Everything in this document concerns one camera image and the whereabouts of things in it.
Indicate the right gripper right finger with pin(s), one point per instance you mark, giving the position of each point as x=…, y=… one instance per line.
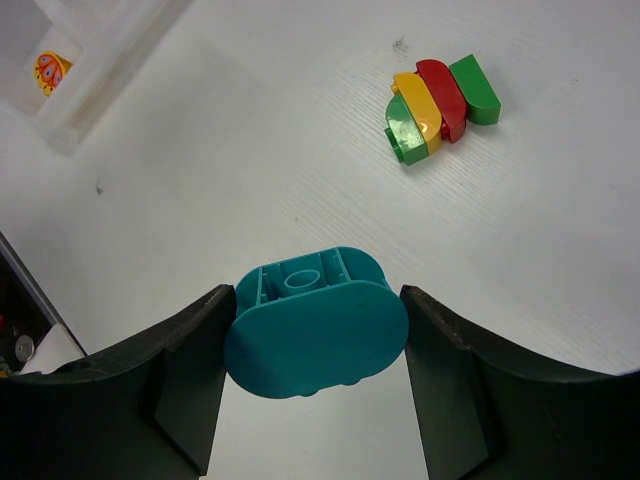
x=488, y=408

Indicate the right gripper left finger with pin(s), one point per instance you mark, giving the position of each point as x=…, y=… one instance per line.
x=144, y=408

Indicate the teal oval lego brick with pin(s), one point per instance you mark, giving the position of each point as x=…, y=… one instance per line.
x=313, y=322

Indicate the green curved lego bottom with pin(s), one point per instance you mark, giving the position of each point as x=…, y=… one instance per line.
x=405, y=138

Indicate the green curved lego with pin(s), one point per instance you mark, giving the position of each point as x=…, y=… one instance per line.
x=483, y=105
x=405, y=138

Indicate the green curved lego top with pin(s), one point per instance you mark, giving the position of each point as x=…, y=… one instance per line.
x=483, y=105

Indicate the red curved lego brick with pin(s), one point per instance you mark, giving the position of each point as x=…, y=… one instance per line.
x=447, y=95

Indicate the yellow curved lego brick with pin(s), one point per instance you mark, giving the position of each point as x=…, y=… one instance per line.
x=422, y=107

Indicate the yellow round patterned lego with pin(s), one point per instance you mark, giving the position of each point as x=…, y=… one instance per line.
x=49, y=70

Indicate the clear plastic compartment tray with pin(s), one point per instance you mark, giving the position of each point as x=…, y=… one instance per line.
x=106, y=41

